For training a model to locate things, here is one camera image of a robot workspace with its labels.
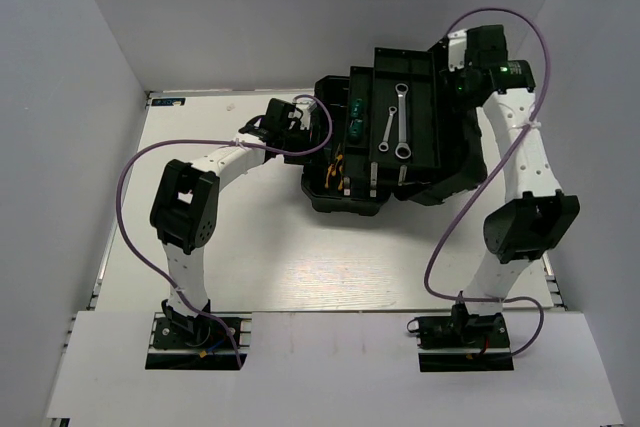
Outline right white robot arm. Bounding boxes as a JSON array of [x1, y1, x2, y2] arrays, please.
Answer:
[[446, 25, 580, 346]]

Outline blue label sticker left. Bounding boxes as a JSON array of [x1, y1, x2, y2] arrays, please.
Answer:
[[151, 97, 186, 107]]

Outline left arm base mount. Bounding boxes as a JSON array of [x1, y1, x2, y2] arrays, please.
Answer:
[[145, 313, 251, 372]]

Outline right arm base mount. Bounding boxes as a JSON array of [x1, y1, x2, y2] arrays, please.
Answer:
[[407, 314, 514, 373]]

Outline black plastic toolbox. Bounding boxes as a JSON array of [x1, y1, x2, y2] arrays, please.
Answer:
[[301, 43, 487, 216]]

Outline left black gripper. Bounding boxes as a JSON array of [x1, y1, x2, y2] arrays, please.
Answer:
[[281, 123, 329, 166]]

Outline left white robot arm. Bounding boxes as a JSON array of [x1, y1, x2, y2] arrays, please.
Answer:
[[150, 94, 333, 346]]

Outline green stubby screwdriver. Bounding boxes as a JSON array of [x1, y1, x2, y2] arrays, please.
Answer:
[[349, 98, 365, 119], [348, 119, 364, 144]]

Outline large silver ratchet wrench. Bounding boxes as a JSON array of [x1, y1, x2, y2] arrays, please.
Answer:
[[395, 83, 412, 160]]

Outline small silver combination wrench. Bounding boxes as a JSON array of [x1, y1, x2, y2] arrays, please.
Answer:
[[378, 106, 397, 153]]

